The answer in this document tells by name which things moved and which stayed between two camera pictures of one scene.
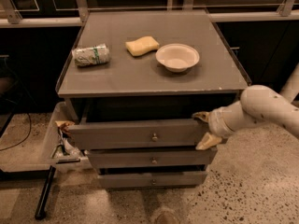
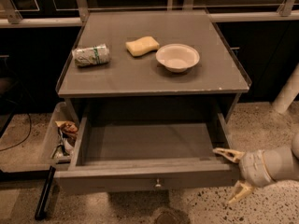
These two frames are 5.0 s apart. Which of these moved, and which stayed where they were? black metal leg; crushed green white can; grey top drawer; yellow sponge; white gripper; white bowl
Moved: white gripper; grey top drawer
Stayed: crushed green white can; white bowl; black metal leg; yellow sponge
